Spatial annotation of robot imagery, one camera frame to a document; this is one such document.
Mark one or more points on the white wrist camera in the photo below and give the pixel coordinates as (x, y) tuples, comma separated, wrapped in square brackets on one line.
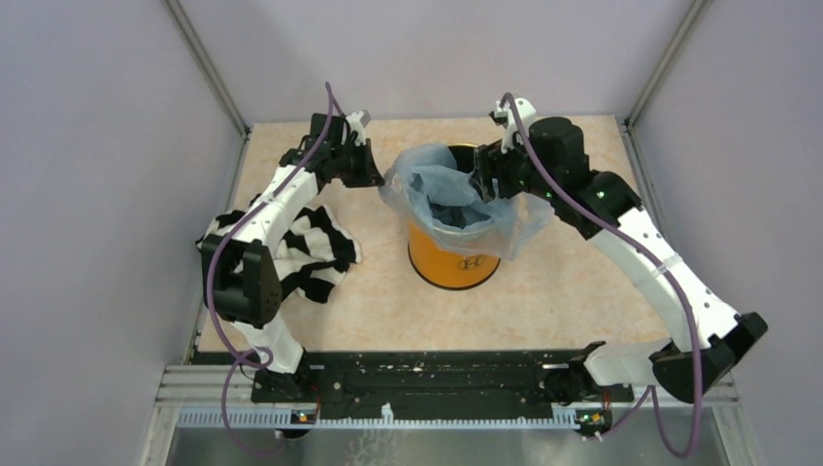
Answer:
[(515, 117), (357, 122)]

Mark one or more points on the left aluminium corner post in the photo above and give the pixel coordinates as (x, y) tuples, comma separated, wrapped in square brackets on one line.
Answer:
[(205, 64)]

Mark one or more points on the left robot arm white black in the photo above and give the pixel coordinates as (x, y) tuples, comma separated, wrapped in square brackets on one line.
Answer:
[(268, 217)]

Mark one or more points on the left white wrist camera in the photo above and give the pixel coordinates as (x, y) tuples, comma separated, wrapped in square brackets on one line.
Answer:
[(357, 122)]

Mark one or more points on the right aluminium corner post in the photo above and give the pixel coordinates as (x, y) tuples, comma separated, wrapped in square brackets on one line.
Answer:
[(685, 29)]

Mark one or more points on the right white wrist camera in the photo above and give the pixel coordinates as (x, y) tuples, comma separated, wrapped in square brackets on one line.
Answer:
[(515, 117)]

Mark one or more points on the aluminium corner post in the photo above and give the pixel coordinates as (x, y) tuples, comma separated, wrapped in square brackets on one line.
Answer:
[(205, 64), (685, 29)]

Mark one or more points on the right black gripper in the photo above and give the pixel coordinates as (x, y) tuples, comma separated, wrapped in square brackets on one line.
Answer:
[(489, 159)]

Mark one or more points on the aluminium frame rail front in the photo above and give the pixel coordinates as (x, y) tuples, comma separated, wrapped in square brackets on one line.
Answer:
[(204, 384)]

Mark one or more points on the translucent blue plastic trash bag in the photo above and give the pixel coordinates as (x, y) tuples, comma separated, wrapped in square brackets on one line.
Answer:
[(425, 187)]

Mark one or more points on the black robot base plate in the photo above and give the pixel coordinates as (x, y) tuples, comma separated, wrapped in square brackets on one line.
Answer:
[(438, 385)]

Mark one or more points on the orange gold-rimmed trash bin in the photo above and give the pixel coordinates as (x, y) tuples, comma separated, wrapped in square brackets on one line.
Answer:
[(444, 269)]

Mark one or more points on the black white striped cloth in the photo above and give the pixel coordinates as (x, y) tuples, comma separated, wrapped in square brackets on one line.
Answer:
[(310, 260)]

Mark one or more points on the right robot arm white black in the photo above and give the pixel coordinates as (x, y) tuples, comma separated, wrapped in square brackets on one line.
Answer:
[(707, 337)]

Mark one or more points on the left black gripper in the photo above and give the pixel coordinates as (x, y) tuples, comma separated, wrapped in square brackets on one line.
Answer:
[(371, 176)]

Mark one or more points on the white toothed cable duct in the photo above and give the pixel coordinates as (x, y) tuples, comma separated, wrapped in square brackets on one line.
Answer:
[(287, 417)]

